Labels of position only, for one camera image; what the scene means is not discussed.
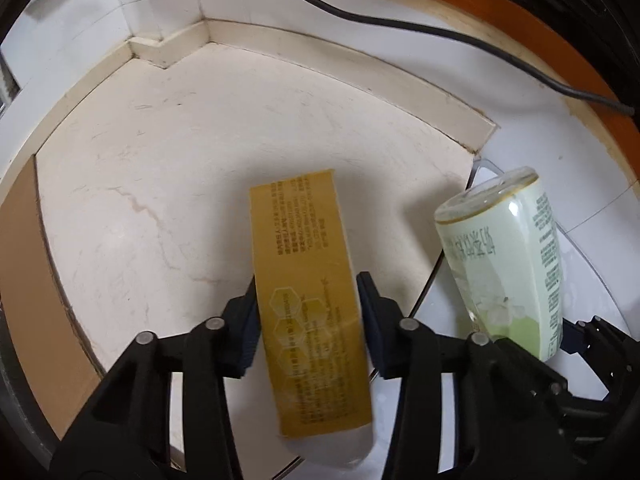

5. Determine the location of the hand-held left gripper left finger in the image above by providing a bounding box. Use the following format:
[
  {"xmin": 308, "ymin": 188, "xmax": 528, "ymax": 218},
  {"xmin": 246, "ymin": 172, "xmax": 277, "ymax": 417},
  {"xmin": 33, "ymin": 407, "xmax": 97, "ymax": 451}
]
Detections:
[{"xmin": 50, "ymin": 277, "xmax": 262, "ymax": 480}]

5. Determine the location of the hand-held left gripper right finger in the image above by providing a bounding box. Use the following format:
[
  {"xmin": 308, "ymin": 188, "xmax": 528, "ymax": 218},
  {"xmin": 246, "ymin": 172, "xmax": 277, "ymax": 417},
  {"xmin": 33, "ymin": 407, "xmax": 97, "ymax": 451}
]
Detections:
[{"xmin": 355, "ymin": 271, "xmax": 571, "ymax": 480}]

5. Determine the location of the green and white carton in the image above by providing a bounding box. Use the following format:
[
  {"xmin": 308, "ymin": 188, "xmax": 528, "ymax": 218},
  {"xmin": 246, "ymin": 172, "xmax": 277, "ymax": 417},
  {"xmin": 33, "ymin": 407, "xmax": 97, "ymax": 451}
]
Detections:
[{"xmin": 434, "ymin": 166, "xmax": 565, "ymax": 362}]

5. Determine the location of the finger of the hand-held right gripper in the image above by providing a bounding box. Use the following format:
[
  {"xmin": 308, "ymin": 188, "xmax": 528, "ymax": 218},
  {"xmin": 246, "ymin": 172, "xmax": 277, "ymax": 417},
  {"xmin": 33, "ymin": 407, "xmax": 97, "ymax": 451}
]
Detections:
[{"xmin": 560, "ymin": 316, "xmax": 640, "ymax": 402}]

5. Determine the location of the black cable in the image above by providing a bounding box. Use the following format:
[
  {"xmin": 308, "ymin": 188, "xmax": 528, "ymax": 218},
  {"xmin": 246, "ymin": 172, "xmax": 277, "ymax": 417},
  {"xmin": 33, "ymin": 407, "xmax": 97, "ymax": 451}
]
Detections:
[{"xmin": 240, "ymin": 0, "xmax": 636, "ymax": 118}]

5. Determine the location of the yellow box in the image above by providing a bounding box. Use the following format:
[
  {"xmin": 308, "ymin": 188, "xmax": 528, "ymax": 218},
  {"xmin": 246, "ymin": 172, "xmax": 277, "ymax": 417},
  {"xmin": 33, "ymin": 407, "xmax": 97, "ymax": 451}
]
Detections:
[{"xmin": 249, "ymin": 168, "xmax": 377, "ymax": 472}]

